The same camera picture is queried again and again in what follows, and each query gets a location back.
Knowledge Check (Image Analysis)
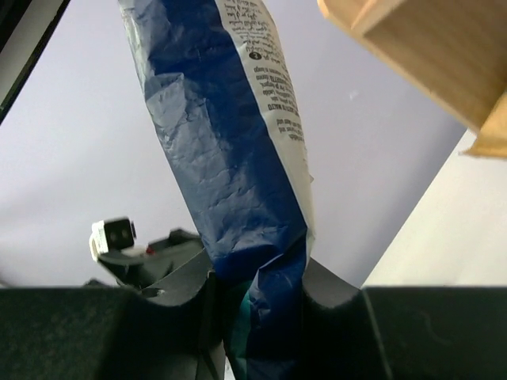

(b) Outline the wooden two-tier shelf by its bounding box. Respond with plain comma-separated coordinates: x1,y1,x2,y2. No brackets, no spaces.
318,1,506,159

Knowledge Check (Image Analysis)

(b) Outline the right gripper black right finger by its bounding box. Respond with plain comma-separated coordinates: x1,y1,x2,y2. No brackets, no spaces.
297,261,506,379

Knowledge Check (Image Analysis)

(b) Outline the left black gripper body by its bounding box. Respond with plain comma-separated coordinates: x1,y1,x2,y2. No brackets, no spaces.
97,229,204,291

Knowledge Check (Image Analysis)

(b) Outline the blue sea salt vinegar bag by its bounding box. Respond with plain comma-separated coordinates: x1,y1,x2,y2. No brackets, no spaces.
119,1,314,379

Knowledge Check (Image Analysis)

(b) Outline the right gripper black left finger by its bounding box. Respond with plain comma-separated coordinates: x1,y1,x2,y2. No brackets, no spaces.
1,253,225,379

